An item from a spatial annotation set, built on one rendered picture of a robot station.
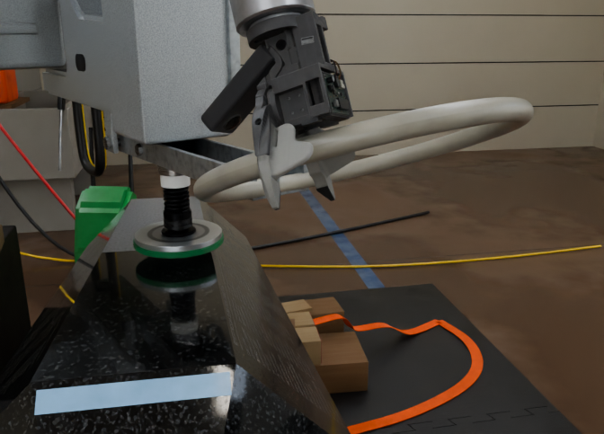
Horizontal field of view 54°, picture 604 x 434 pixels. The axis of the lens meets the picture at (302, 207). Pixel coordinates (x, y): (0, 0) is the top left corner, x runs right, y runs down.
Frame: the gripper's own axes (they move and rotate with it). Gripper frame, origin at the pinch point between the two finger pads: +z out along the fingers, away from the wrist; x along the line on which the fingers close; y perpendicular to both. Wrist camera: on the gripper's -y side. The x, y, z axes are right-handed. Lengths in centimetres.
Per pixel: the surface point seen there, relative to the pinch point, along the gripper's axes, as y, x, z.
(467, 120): 18.4, 7.5, -5.1
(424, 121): 14.7, 3.5, -5.8
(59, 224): -297, 238, -37
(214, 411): -32.1, 18.2, 27.9
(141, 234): -70, 54, -5
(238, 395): -29.6, 22.1, 27.0
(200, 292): -49, 44, 11
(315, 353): -73, 137, 49
